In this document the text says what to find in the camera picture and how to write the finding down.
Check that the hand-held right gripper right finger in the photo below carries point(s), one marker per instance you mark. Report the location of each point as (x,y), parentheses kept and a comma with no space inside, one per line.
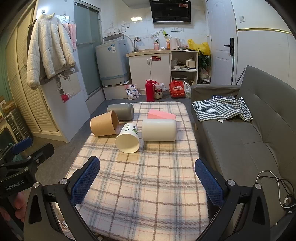
(209,183)

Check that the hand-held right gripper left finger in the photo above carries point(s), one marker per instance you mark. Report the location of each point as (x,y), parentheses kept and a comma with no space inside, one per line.
(85,180)

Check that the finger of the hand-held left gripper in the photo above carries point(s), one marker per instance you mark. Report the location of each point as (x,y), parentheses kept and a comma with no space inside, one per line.
(22,144)
(44,151)

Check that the white printed paper cup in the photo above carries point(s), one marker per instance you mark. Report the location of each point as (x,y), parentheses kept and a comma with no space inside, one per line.
(127,142)

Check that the brown paper cup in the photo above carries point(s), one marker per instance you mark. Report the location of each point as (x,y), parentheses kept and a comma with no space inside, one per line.
(101,126)

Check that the large white plastic cup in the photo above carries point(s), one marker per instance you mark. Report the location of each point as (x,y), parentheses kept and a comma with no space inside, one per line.
(159,129)

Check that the grey plastic cup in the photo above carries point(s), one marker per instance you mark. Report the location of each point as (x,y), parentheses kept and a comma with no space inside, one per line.
(122,112)

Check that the pink cup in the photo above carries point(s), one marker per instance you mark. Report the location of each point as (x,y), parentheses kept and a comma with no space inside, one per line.
(156,46)

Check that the person's left hand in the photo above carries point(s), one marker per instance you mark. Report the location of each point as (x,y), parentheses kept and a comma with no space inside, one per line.
(13,205)

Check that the dark storage drawers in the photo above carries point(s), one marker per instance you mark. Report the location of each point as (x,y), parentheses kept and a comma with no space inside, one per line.
(16,122)

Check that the grey sofa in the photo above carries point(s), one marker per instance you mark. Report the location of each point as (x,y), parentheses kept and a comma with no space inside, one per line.
(242,148)

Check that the louvred wardrobe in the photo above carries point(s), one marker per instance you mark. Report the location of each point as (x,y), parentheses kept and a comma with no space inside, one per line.
(20,92)

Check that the plaid blanket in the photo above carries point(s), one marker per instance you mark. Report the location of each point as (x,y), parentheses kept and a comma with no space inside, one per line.
(143,185)

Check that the green checked cloth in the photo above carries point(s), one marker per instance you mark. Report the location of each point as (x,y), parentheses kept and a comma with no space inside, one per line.
(215,107)

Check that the pink box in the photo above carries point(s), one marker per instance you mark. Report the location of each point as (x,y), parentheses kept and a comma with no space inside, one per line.
(159,114)

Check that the white plastic bag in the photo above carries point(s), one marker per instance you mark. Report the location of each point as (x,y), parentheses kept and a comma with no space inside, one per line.
(187,90)

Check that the red shopping bag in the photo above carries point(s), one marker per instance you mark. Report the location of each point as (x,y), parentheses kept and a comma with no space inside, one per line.
(177,90)

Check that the white printed packet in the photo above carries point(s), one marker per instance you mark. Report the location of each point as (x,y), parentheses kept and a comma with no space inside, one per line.
(131,91)

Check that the white padded jacket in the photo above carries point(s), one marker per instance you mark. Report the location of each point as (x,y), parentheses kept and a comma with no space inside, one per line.
(48,46)

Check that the cartoon printed bin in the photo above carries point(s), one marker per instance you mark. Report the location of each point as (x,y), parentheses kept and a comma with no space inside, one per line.
(158,92)

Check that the red thermos flask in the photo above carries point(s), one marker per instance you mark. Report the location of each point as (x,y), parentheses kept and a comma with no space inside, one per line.
(149,91)

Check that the black pan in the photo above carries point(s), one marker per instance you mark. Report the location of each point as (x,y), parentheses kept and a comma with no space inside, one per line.
(179,77)

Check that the washing machine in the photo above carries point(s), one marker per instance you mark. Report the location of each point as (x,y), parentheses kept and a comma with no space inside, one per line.
(111,60)

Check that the open shelf unit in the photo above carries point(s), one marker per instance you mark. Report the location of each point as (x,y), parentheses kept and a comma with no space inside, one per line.
(196,69)

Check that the pink garment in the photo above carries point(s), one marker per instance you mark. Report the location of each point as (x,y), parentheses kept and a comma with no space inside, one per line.
(72,34)

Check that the green plant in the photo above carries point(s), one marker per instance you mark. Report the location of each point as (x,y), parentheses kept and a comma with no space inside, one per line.
(204,60)

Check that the white sink cabinet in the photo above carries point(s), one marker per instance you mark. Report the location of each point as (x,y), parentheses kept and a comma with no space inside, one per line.
(138,69)

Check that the frosted glass sliding door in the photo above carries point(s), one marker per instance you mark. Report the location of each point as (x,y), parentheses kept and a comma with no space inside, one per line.
(85,27)

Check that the yellow plastic bag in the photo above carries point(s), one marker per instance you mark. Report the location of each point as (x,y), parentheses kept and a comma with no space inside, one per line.
(198,46)

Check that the metal faucet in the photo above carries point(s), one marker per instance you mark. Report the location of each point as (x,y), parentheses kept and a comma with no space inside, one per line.
(134,44)

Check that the white electric kettle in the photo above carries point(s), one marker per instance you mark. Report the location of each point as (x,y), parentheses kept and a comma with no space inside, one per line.
(174,44)

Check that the orange bottle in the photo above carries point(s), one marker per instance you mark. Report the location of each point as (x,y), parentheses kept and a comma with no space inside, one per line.
(168,44)

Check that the white door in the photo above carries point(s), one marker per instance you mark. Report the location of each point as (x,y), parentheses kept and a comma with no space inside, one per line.
(219,27)

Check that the white power strip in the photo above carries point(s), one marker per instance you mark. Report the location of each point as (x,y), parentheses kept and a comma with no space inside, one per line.
(164,33)

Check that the black range hood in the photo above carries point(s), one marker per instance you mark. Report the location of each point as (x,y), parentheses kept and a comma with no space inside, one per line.
(171,11)

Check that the wall light switch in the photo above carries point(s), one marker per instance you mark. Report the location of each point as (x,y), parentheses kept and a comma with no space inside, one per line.
(241,19)

